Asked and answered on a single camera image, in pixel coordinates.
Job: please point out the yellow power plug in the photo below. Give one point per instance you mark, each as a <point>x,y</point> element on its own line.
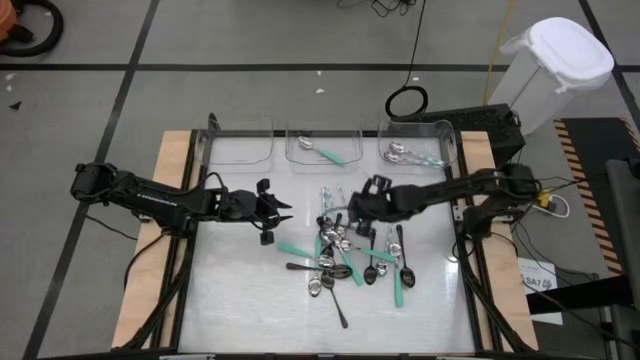
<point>544,197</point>

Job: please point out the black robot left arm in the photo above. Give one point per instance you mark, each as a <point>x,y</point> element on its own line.
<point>150,197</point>

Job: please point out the white paper label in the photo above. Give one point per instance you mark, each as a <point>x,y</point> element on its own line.
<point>537,280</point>

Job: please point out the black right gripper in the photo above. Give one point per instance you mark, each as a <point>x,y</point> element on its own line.
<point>380,205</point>

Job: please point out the clear plastic bin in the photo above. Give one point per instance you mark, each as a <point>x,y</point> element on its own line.
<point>235,150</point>
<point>420,135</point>
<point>325,135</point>

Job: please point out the black floor scrap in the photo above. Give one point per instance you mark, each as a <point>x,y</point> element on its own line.
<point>16,105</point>

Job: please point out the metal spoon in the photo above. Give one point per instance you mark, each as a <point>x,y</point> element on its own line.
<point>407,277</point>

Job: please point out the black spoon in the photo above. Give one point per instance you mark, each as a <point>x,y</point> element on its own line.
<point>370,275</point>
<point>336,302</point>
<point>324,222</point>
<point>342,271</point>
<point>339,222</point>

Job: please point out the black metal beam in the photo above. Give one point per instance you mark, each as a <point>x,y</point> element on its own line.
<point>575,297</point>

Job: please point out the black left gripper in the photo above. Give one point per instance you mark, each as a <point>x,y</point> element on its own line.
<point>240,205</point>

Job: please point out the black camera post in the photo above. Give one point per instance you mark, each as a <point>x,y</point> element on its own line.
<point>213,122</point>

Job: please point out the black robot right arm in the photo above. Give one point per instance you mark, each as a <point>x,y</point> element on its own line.
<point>450,190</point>

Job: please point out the white lidded trash bin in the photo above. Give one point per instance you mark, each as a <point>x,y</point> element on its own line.
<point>565,50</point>

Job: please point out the orange vacuum cleaner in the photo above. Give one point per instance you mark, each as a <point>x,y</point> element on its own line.
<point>6,22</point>

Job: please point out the hazard striped black mat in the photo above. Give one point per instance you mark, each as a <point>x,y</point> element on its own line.
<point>595,145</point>

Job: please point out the black aluminium table frame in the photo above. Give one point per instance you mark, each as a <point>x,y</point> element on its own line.
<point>280,133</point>

